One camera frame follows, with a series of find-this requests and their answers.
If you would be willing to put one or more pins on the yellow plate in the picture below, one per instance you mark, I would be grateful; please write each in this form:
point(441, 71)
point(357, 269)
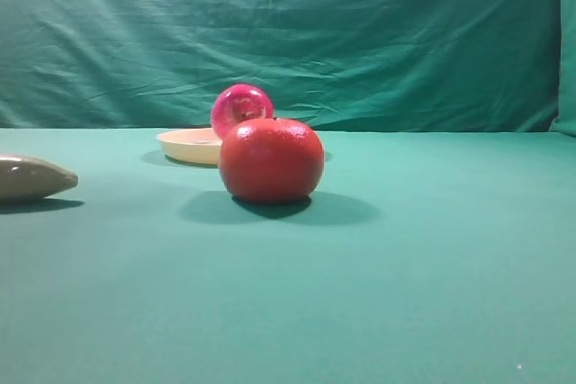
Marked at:
point(192, 146)

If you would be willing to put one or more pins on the dark red apple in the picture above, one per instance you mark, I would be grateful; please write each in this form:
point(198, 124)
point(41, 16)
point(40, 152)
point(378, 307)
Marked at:
point(239, 103)

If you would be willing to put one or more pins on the green table cloth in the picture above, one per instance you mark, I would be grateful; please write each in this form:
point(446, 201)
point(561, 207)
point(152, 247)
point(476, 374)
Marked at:
point(421, 258)

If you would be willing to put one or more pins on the green backdrop cloth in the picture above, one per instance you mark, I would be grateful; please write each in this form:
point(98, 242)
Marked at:
point(358, 65)

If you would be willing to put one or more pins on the orange-red round fruit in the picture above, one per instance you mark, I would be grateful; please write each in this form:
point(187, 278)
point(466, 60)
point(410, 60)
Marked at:
point(271, 161)

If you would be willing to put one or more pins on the beige oblong vegetable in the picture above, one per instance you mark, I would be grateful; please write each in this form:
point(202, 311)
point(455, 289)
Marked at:
point(27, 178)

